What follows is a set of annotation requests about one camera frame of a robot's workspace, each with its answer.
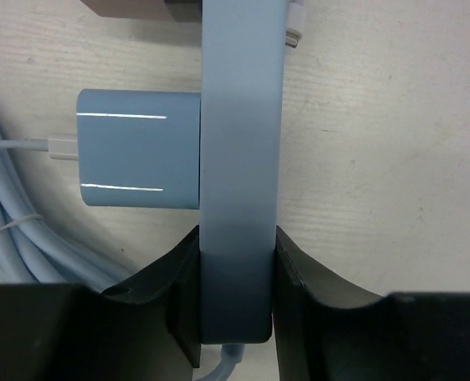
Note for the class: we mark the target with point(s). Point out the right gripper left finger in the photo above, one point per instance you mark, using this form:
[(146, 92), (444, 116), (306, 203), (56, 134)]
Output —
[(144, 328)]

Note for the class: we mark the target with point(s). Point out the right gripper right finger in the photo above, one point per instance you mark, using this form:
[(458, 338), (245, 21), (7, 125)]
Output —
[(327, 328)]

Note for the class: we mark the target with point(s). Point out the blue power strip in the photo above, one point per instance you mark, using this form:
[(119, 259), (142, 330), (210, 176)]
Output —
[(243, 49)]

